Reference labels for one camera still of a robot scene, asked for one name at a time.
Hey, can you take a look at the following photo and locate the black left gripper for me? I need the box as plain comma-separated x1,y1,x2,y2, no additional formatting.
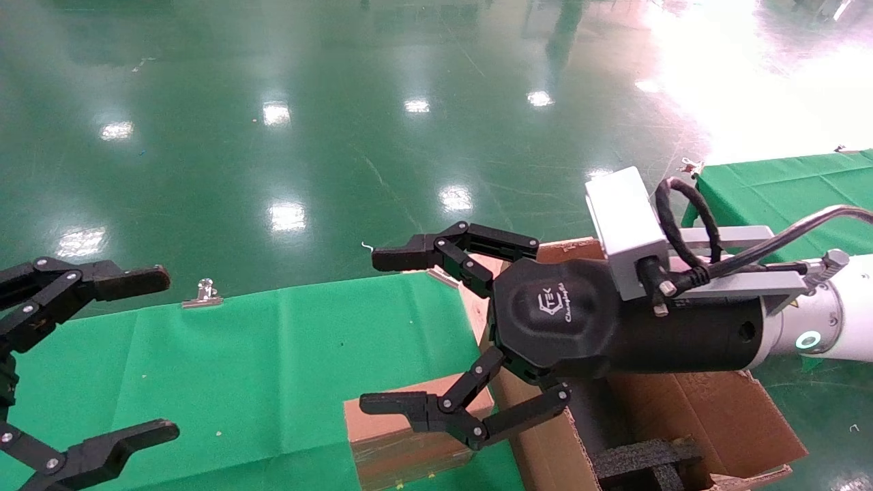
0,258,180,491

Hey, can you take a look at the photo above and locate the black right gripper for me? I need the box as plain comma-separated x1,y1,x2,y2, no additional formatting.
359,222,766,451

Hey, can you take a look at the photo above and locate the small brown cardboard box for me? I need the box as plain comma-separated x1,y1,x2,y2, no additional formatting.
343,392,495,491

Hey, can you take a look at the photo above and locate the large open cardboard carton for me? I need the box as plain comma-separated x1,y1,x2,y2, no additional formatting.
477,237,809,491

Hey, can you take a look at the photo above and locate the large green table cloth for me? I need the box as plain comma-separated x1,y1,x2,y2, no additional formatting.
0,273,526,491

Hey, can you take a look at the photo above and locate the black foam insert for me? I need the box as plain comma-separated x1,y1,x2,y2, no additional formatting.
593,436,710,491

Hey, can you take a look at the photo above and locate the green cloth on side table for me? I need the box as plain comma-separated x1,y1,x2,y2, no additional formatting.
682,150,873,372

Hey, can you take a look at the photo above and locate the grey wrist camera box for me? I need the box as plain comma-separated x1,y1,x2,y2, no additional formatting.
585,167,672,301

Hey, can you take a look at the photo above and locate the black camera cable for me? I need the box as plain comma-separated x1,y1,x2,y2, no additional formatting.
655,177,873,291

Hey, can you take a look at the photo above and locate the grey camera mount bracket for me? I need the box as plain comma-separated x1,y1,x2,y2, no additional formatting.
672,226,850,316

